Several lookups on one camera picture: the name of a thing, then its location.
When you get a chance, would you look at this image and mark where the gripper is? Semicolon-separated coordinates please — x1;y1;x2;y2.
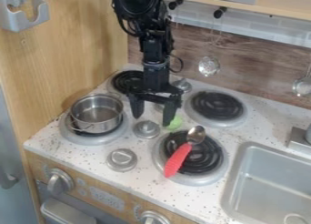
125;59;186;127

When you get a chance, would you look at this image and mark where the toy stove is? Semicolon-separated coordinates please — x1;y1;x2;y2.
58;69;249;187

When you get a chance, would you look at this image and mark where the green toy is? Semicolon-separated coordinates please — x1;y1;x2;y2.
165;115;184;131

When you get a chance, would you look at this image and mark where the silver pot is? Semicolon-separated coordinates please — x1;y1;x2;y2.
65;93;125;137

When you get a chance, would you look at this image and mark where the toy sink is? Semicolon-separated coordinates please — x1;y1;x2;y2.
219;141;311;224

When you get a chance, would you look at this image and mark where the tap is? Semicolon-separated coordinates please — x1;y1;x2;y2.
284;122;311;150

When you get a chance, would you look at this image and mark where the silver hanging ladle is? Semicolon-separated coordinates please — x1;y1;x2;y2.
291;63;311;97

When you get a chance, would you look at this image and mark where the red handled silver spoon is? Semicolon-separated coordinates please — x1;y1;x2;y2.
163;125;208;178

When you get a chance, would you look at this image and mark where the black wall hook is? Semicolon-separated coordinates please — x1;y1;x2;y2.
166;0;186;11
212;5;229;20

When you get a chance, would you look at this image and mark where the grey wall holder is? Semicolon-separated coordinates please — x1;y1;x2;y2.
0;0;52;34

